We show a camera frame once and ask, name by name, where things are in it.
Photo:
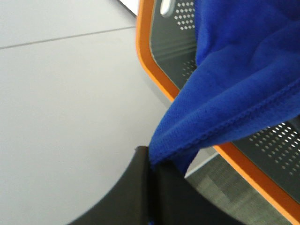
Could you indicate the blue microfibre towel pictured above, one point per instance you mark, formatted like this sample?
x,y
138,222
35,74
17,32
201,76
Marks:
x,y
247,78

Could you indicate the grey perforated plastic basket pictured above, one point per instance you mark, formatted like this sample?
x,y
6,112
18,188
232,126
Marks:
x,y
268,160

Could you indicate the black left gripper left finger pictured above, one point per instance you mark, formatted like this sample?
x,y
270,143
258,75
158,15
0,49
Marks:
x,y
127,202

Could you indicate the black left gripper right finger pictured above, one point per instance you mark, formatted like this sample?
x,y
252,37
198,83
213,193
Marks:
x,y
178,203

